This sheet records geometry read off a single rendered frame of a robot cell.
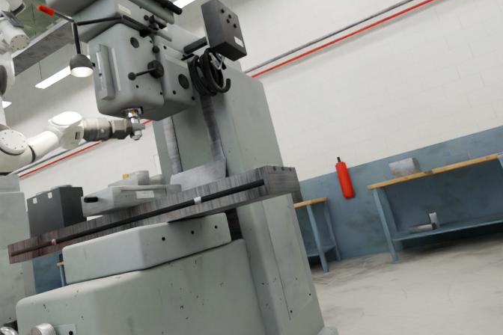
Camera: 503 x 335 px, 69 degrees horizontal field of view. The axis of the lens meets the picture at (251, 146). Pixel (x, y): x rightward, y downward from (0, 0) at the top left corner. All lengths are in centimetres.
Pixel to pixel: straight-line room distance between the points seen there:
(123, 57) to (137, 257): 73
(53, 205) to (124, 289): 79
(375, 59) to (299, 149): 166
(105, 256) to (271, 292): 72
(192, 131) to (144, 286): 86
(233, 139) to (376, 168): 382
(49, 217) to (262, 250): 92
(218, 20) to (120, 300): 110
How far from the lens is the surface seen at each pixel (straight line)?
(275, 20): 623
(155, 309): 117
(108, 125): 142
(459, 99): 535
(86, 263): 130
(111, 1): 155
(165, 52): 164
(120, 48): 150
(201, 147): 174
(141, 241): 114
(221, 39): 158
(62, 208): 176
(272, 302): 165
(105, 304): 105
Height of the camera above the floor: 79
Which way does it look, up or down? 11 degrees up
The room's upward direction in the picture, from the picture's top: 14 degrees counter-clockwise
